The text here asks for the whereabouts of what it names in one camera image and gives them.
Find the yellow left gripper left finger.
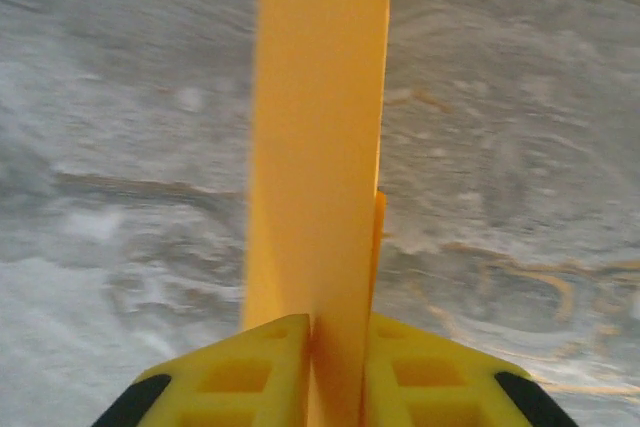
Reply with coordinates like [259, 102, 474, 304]
[92, 313, 314, 427]

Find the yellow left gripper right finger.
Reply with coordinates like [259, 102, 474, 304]
[359, 310, 581, 427]

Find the orange paper sheet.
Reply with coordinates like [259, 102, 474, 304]
[239, 0, 394, 427]

